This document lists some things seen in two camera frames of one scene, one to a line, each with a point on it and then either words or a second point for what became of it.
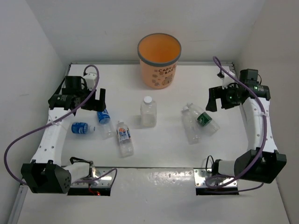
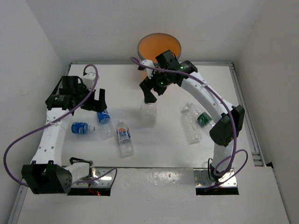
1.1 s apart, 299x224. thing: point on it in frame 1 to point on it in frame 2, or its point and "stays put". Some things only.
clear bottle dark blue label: (106, 127) stays put
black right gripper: (217, 92) to (146, 86)
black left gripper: (98, 105) stays put
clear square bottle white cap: (148, 112) stays put
